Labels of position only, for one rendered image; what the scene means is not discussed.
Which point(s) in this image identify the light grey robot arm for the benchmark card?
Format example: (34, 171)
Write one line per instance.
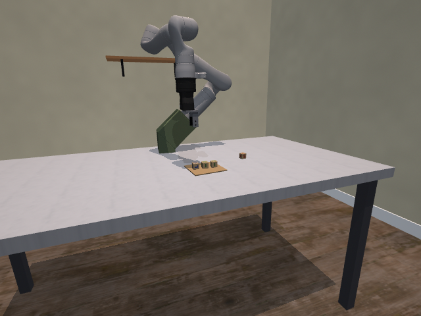
(173, 35)

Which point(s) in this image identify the tan square mat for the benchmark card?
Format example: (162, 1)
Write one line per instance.
(202, 171)

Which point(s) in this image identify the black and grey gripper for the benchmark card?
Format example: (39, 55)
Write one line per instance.
(185, 86)

